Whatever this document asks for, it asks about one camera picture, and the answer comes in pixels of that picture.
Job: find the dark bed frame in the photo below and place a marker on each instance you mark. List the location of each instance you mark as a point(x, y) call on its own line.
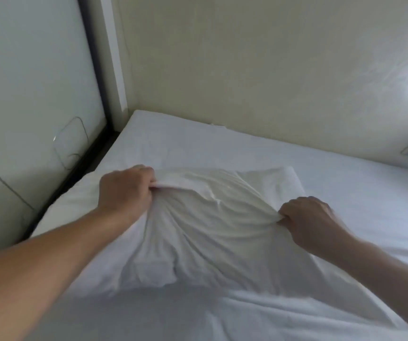
point(72, 170)

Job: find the person's right forearm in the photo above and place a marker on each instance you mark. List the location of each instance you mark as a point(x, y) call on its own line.
point(384, 276)

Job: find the person's right hand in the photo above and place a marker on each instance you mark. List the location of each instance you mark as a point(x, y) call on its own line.
point(310, 223)

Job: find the person's left fingers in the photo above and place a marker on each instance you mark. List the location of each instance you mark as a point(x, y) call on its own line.
point(149, 181)

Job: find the white bed sheet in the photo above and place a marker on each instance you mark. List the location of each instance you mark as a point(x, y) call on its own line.
point(246, 209)

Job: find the person's left forearm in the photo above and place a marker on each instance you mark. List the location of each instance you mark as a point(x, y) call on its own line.
point(37, 268)

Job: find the person's right fingers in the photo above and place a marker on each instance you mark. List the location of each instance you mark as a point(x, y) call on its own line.
point(287, 216)

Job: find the white pillow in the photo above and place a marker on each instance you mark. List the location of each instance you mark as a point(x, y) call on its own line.
point(204, 230)

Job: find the person's left hand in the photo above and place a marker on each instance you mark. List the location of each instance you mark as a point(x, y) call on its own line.
point(124, 193)

